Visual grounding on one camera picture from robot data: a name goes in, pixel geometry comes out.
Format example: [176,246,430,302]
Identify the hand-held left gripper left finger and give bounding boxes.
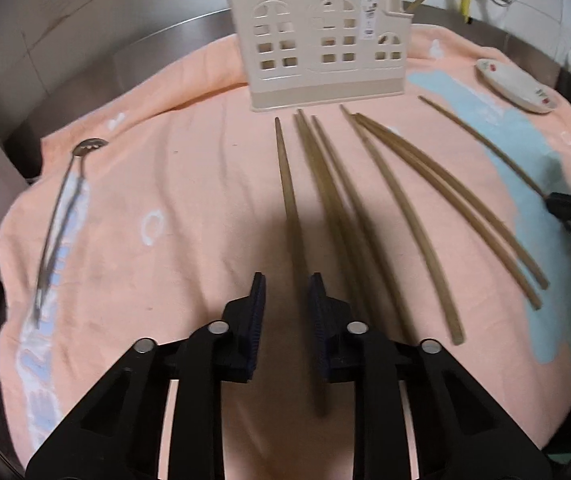
[25,271,267,480]

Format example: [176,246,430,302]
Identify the metal slotted spoon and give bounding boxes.
[35,138,111,330]

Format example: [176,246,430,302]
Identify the beige plastic utensil holder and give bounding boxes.
[224,0,415,113]

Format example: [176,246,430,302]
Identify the white floral plate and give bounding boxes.
[475,58,559,115]

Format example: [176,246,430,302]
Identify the peach towel with blue print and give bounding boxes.
[0,25,571,480]

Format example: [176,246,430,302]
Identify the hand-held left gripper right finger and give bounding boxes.
[308,272,551,480]

